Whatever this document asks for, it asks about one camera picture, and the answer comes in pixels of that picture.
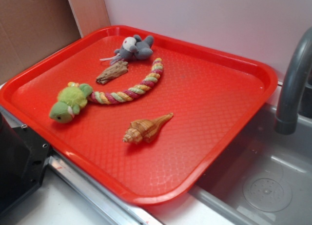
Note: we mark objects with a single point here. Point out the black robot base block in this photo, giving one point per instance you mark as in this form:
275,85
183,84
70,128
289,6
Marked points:
23,159

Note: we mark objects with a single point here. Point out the red plastic tray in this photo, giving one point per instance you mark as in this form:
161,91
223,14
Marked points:
212,95

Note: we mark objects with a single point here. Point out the brown spiral seashell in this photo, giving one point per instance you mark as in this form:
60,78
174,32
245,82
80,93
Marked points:
145,130

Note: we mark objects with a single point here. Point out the brown wood bark piece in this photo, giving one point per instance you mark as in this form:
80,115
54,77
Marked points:
112,72

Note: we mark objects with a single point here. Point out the grey plush mouse toy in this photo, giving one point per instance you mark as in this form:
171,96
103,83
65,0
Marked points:
133,48

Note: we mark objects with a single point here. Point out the grey plastic sink basin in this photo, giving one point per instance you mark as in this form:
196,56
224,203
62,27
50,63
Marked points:
262,177

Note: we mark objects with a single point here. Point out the grey toy faucet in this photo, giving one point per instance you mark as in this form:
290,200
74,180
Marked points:
296,94

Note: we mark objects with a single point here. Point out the brown cardboard panel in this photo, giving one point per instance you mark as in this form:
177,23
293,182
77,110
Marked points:
31,30

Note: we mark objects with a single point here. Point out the green plush turtle rope toy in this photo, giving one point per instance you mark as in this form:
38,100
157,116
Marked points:
72,99

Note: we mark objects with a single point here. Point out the silver metal rail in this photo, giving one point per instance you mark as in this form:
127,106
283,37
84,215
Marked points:
68,196

